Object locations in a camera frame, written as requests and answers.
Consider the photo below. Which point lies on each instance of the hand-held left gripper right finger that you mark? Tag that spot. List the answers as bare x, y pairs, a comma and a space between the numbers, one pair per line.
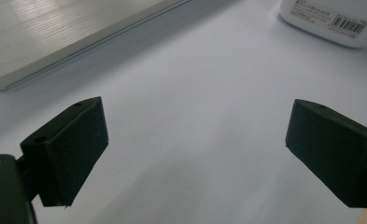
333, 149

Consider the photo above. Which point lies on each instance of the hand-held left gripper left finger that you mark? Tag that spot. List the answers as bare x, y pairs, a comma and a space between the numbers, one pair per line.
69, 152

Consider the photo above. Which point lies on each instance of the white plastic box with barcode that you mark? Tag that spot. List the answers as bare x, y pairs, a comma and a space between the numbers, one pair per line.
330, 21

